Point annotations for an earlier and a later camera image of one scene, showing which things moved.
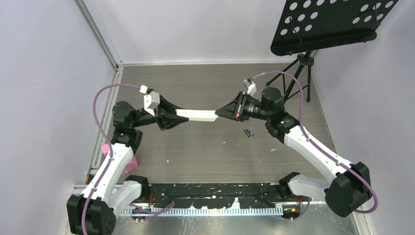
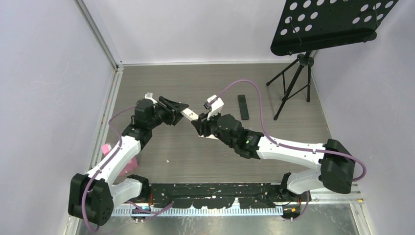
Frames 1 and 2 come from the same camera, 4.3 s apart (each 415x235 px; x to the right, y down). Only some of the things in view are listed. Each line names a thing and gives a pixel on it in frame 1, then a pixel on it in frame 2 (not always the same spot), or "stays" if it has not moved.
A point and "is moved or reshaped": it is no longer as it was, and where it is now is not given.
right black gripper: [235, 109] -> [202, 124]
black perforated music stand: [305, 25] stays
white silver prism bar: [197, 115] is moved or reshaped
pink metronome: [132, 166] stays
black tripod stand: [305, 60] stays
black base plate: [217, 196] stays
